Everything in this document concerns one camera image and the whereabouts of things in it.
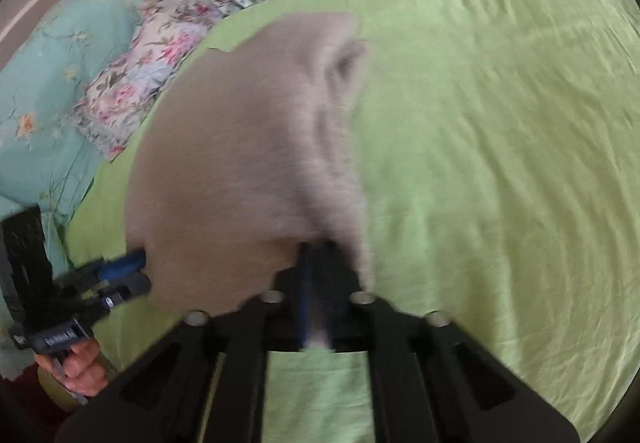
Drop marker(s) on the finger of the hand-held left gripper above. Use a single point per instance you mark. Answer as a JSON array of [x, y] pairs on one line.
[[122, 264], [127, 290]]

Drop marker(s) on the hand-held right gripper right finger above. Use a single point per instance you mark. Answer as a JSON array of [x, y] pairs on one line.
[[337, 293]]

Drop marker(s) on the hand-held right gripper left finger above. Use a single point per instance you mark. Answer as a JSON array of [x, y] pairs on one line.
[[305, 303]]

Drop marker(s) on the brown knitted sweater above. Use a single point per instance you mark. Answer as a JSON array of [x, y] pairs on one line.
[[240, 163]]

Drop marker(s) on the person's left hand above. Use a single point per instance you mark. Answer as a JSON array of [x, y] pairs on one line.
[[85, 370]]

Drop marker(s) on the floral ruffled pillow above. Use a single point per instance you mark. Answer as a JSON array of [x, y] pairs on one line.
[[130, 93]]

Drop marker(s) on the teal floral duvet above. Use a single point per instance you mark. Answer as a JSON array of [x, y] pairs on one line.
[[60, 73]]

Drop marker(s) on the green bed sheet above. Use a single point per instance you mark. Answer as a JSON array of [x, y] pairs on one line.
[[475, 148]]

